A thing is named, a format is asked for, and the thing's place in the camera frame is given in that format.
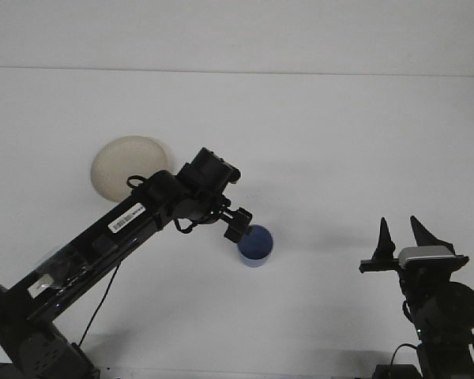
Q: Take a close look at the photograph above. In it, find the pale blue cup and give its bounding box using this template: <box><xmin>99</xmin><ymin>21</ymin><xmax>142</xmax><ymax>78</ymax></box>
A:
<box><xmin>236</xmin><ymin>224</ymin><xmax>275</xmax><ymax>268</ymax></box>

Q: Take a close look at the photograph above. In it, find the pale round plate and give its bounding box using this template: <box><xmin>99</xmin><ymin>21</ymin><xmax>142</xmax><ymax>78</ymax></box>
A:
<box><xmin>90</xmin><ymin>135</ymin><xmax>173</xmax><ymax>205</ymax></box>

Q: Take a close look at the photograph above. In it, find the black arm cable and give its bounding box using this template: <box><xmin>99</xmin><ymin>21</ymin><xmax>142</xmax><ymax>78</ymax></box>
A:
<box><xmin>389</xmin><ymin>342</ymin><xmax>474</xmax><ymax>374</ymax></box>
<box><xmin>77</xmin><ymin>176</ymin><xmax>194</xmax><ymax>347</ymax></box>

